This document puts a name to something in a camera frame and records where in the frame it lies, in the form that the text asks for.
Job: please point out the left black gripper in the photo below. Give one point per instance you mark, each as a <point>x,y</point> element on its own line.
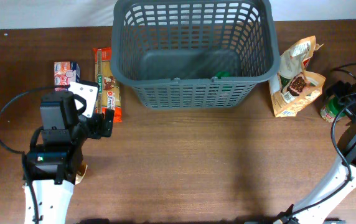
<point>102,124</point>

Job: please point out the green lid jar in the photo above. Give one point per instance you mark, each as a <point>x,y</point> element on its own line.
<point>220,75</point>
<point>331,109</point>

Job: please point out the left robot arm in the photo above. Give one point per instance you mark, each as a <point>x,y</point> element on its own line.
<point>55,154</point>

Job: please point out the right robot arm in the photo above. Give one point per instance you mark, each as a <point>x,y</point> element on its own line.
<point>340,179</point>

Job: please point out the orange spaghetti packet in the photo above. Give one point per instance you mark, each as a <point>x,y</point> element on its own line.
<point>109,95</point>

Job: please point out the brown snack bag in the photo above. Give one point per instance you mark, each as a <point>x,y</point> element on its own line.
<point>294,87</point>

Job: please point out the small brown paper packet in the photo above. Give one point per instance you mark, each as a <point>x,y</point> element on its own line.
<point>81,172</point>

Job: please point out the Kleenex tissue multipack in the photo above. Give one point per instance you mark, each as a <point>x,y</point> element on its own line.
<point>65,73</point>

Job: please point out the grey plastic basket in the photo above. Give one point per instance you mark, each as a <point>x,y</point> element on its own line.
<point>169,52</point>

